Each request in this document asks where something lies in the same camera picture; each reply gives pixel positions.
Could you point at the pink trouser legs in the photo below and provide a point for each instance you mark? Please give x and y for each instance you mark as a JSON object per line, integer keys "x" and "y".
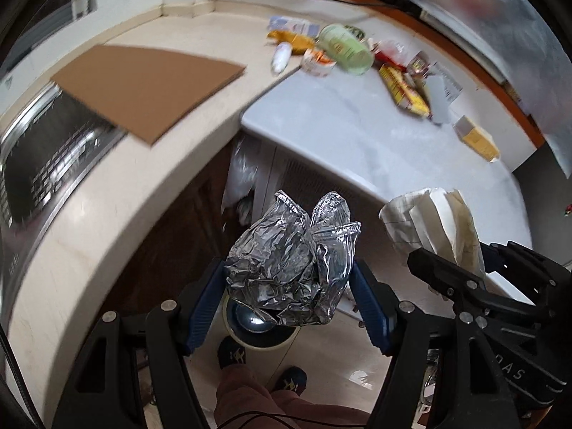
{"x": 239, "y": 392}

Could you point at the grey flat card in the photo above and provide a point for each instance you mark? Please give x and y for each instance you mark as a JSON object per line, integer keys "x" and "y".
{"x": 434, "y": 88}

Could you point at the blue white carton box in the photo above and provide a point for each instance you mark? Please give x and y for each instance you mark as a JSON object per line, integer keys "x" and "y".
{"x": 295, "y": 25}

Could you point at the yellow red long box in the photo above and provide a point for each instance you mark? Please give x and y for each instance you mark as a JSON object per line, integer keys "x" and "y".
{"x": 403, "y": 95}

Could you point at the round green-rimmed trash bin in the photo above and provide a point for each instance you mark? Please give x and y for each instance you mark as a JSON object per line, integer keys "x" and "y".
{"x": 251, "y": 331}

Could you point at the red plastic bag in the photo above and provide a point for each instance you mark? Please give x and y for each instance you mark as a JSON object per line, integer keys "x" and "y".
{"x": 390, "y": 51}

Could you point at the white printed paper packet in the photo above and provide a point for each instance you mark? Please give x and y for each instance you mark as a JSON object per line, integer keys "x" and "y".
{"x": 452, "y": 88}

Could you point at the brown wooden cabinet door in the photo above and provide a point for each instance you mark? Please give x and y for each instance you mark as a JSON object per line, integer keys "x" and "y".
{"x": 179, "y": 247}

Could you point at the blue slipper foot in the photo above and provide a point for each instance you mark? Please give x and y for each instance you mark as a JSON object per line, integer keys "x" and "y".
{"x": 292, "y": 379}
{"x": 230, "y": 353}

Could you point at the white paper bag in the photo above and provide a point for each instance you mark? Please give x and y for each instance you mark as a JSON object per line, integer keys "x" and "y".
{"x": 436, "y": 220}

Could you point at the left blue slipper foot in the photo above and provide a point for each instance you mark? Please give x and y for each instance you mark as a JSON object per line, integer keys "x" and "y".
{"x": 230, "y": 353}

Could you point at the green yellow wrapper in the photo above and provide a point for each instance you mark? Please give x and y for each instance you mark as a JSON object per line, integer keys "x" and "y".
{"x": 356, "y": 32}

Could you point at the yellow small box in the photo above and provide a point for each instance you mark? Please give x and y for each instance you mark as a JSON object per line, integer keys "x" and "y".
{"x": 476, "y": 138}

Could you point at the right blue slipper foot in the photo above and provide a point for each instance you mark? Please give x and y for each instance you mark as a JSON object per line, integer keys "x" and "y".
{"x": 292, "y": 379}

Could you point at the aluminium foil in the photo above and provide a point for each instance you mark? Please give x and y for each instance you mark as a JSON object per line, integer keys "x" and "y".
{"x": 291, "y": 267}

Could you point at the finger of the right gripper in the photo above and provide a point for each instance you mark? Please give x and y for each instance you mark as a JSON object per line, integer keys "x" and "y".
{"x": 445, "y": 277}
{"x": 508, "y": 260}

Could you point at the wire dish rack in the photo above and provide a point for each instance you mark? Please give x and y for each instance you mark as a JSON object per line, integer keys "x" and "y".
{"x": 58, "y": 139}

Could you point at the orange snack wrapper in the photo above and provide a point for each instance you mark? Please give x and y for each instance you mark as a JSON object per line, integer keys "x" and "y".
{"x": 299, "y": 43}

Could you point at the stainless steel sink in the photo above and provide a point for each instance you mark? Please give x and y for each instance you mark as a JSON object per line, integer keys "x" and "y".
{"x": 19, "y": 243}

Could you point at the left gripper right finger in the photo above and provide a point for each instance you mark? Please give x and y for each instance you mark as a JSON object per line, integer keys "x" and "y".
{"x": 377, "y": 304}

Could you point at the green paper cup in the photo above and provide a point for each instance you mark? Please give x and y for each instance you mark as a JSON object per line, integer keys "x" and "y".
{"x": 345, "y": 48}

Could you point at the white small bottle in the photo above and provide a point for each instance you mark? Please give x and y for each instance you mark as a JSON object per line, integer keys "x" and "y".
{"x": 281, "y": 58}

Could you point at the orange white instant noodle bowl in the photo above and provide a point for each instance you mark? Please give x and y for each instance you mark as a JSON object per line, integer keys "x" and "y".
{"x": 316, "y": 62}

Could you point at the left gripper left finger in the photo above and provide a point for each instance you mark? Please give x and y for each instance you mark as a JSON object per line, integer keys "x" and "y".
{"x": 198, "y": 304}

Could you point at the brown cardboard sheet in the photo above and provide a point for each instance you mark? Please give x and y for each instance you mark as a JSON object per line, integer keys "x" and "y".
{"x": 144, "y": 91}

